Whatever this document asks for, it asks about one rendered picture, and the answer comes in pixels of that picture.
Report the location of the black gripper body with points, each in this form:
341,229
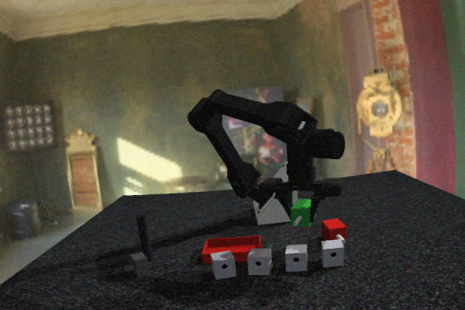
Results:
300,178

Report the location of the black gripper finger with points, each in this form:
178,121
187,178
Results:
286,201
314,205

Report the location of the red tray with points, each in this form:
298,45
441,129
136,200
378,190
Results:
239,247

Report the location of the red block with white pin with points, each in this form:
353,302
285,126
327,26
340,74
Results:
334,229

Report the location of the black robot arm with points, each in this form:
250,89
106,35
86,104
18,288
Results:
279,119

